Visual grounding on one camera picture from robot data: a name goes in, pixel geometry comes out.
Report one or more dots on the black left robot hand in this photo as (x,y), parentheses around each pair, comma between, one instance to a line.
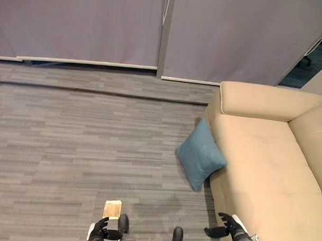
(100,230)

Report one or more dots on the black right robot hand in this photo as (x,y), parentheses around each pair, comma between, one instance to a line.
(228,229)

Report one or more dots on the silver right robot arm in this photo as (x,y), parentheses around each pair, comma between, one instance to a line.
(245,237)

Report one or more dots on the beige sofa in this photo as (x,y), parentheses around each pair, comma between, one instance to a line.
(270,159)

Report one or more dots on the robot left leg and foot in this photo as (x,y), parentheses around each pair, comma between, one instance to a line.
(125,232)

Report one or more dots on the robot leg and foot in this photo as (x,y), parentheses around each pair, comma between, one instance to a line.
(178,236)
(125,232)

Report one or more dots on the robot right leg and foot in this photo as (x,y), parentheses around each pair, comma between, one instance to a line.
(178,236)

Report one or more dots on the blue square cushion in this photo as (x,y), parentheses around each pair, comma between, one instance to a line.
(200,154)

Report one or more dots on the wide grey roller blind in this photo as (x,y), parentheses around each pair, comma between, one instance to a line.
(75,28)

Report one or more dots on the grey window frame post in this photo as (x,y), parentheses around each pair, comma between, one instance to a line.
(166,35)

